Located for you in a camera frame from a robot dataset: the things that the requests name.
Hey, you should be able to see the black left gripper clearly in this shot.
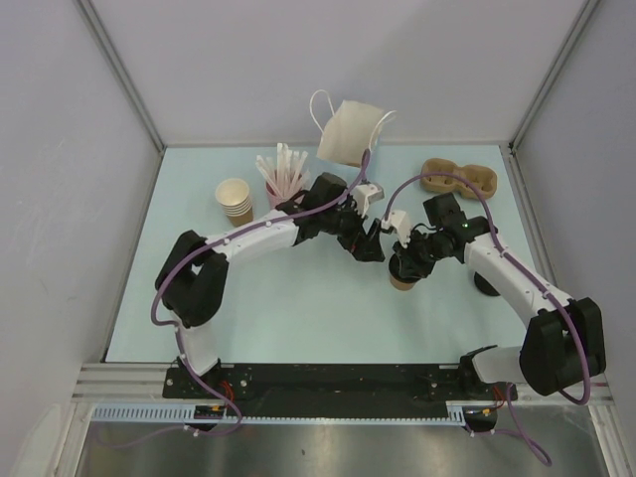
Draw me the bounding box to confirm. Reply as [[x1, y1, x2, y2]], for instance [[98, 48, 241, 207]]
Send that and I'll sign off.
[[321, 197, 384, 262]]

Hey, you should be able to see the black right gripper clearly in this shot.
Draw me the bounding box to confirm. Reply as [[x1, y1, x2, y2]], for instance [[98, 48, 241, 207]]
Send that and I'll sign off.
[[392, 228, 451, 279]]

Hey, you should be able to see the black plastic cup lid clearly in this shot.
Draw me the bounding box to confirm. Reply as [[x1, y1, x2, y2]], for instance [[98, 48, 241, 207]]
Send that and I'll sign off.
[[389, 254, 421, 284]]

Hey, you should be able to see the white and blue paper bag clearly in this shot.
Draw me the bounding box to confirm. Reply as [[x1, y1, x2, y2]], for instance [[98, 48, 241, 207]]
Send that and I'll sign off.
[[309, 89, 397, 168]]

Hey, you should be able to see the single brown paper cup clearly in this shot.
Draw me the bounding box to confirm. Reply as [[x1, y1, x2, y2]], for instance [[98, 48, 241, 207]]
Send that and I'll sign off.
[[390, 275, 417, 291]]

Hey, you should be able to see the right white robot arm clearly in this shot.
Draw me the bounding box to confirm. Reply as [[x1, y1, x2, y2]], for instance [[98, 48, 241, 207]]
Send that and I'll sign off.
[[382, 193, 606, 398]]

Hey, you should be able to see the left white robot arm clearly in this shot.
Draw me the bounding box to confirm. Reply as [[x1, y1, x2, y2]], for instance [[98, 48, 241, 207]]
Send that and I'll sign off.
[[151, 173, 385, 398]]

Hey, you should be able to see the pink straw holder cup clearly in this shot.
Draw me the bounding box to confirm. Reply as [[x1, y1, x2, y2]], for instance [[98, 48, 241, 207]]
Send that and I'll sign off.
[[265, 181, 297, 209]]

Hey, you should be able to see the bundle of wrapped white straws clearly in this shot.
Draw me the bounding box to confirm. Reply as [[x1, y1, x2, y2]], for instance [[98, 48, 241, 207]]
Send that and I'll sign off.
[[255, 143, 310, 193]]

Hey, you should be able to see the stack of brown paper cups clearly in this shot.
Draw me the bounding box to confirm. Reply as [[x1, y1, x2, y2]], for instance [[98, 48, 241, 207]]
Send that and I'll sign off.
[[215, 178, 253, 227]]

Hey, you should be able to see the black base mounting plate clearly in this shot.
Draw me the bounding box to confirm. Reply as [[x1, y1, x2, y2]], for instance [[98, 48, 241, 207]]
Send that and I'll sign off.
[[163, 363, 518, 419]]

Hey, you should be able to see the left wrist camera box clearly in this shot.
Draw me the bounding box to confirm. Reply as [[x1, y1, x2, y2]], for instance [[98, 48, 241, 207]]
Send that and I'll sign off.
[[352, 182, 385, 218]]

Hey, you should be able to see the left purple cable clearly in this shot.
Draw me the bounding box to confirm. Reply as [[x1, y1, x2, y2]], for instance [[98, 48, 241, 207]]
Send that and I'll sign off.
[[93, 147, 372, 448]]

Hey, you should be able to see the purple cable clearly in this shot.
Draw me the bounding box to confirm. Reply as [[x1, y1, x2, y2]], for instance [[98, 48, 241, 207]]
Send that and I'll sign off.
[[93, 147, 372, 448], [383, 171, 597, 468]]

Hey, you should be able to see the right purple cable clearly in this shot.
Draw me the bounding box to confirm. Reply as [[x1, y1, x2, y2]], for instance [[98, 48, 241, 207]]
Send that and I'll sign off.
[[383, 171, 597, 468]]

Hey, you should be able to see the aluminium frame rail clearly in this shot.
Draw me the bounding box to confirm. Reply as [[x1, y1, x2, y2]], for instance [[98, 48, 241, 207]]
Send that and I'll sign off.
[[72, 362, 612, 426]]

